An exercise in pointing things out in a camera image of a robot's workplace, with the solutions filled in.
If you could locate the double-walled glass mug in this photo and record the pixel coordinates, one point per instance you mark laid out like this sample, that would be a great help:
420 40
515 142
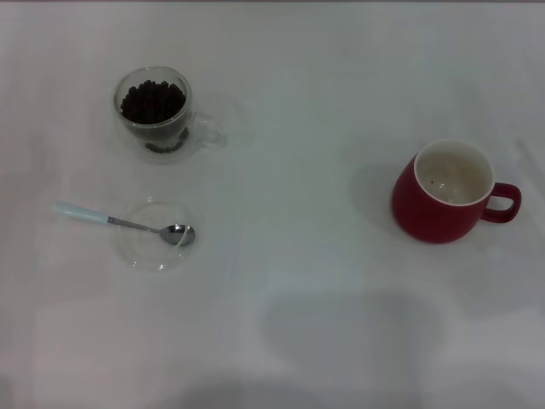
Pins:
200 128

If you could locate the coffee beans pile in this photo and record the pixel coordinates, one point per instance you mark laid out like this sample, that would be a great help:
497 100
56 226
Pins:
151 102

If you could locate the clear glass saucer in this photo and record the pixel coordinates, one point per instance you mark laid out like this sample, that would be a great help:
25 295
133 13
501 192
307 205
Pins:
140 251

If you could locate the red ceramic mug white inside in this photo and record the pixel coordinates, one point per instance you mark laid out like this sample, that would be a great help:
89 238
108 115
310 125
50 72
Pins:
417 213

